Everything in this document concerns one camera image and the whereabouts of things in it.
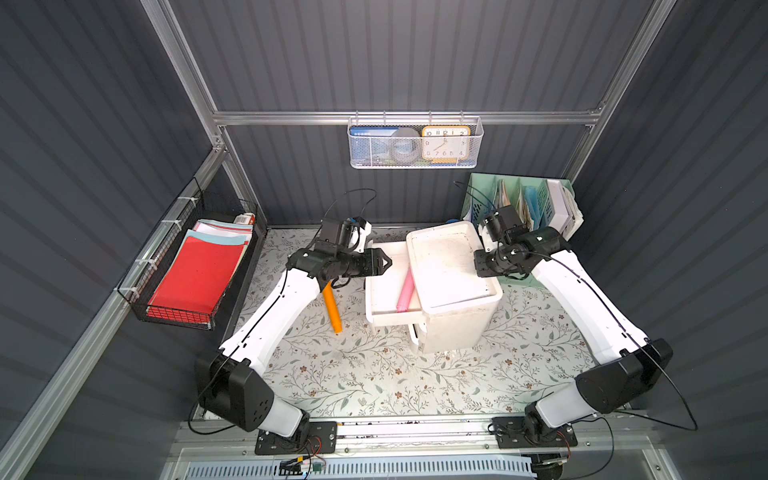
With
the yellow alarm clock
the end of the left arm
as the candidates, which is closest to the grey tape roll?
the yellow alarm clock

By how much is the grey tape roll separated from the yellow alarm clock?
3cm

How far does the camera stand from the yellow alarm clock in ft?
2.92

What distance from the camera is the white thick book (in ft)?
2.91

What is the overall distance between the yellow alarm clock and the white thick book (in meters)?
0.32

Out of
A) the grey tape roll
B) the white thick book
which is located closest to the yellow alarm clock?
the grey tape roll

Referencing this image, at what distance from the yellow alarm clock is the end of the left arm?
1.20 ft

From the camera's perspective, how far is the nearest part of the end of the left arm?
21.6 inches

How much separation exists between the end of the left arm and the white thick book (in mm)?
552

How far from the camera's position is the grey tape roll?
34.2 inches

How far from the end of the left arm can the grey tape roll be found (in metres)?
0.34

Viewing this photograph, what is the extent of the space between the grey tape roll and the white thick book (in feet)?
1.51
